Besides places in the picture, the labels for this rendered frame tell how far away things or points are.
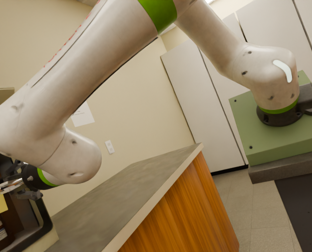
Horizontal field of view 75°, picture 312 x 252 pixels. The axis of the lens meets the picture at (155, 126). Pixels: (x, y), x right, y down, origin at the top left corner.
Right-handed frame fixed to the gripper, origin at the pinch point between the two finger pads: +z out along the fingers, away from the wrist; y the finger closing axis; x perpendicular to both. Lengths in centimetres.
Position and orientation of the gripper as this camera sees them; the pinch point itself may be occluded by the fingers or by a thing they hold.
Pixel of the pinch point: (8, 186)
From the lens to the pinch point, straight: 81.0
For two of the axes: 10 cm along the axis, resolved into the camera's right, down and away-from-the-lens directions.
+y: -3.8, -9.2, -0.2
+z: -8.1, 3.2, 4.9
